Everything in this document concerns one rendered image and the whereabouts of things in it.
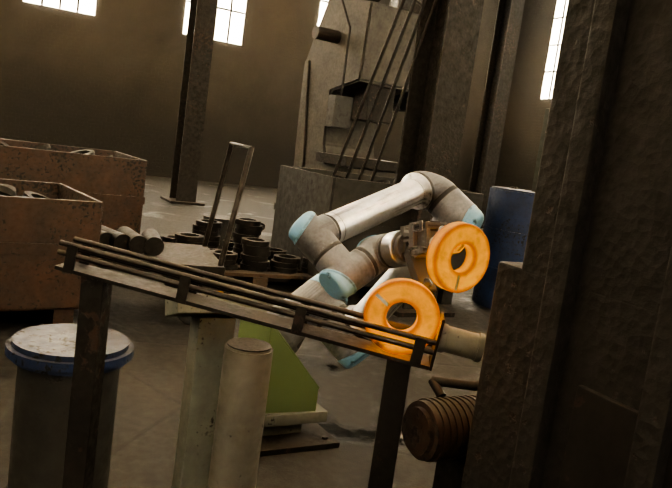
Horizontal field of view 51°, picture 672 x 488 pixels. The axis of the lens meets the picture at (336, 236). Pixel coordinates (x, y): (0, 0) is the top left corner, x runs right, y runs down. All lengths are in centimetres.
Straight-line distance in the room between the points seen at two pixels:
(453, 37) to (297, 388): 284
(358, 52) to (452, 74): 241
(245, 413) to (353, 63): 551
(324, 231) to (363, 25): 530
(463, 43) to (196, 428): 337
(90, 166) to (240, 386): 342
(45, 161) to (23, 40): 814
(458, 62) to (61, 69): 928
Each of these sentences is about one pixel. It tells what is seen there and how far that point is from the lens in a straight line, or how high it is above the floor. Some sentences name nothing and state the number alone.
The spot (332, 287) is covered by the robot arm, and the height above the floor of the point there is 68.
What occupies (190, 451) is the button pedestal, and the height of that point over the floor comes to 19.
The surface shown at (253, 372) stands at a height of 47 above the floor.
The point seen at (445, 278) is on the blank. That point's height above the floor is 78.
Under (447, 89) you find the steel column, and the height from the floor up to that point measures 147.
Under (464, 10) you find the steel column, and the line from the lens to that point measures 475.
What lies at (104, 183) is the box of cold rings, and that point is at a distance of 504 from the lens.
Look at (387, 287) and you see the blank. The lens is 143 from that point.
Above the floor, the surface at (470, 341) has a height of 68.
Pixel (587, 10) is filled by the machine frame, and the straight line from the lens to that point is 120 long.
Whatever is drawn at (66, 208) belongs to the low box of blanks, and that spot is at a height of 58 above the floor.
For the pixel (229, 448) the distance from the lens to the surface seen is 181.
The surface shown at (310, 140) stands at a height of 103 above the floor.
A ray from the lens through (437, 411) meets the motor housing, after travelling 151.
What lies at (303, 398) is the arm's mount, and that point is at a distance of 248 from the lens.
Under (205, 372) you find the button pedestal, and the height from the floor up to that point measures 40.
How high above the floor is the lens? 103
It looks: 7 degrees down
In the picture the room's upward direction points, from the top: 8 degrees clockwise
